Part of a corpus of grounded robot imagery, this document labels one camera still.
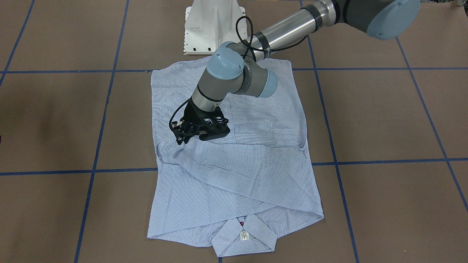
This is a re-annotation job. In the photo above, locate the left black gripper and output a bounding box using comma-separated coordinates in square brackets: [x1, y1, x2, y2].
[172, 99, 230, 145]

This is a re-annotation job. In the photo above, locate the light blue striped shirt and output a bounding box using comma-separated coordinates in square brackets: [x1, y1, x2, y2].
[147, 58, 324, 257]

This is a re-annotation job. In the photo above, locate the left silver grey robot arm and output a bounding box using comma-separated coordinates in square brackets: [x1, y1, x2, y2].
[169, 0, 420, 145]

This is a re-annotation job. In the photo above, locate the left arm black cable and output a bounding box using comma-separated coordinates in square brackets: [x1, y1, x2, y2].
[169, 15, 309, 145]

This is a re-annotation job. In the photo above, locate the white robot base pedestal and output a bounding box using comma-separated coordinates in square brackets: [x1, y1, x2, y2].
[184, 0, 247, 55]

